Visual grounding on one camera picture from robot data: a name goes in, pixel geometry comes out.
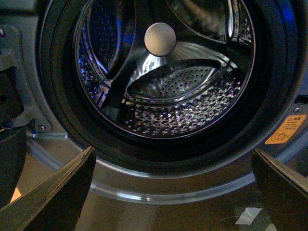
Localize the grey front-load washing machine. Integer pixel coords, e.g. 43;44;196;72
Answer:
0;0;308;231

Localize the steel washing machine drum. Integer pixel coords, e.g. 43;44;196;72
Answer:
75;0;256;140

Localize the white tape piece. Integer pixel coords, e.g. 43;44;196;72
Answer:
235;207;262;225

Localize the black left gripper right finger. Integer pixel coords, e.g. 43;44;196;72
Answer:
251;149;308;231

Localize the orange warning sticker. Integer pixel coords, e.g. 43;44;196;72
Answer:
265;115;307;145

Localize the washing machine door hinge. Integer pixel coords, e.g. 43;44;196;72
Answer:
0;24;53;134

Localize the dark rubber door gasket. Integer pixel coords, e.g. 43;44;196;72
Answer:
40;0;307;172

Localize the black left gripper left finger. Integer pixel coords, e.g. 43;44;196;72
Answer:
0;146;96;231

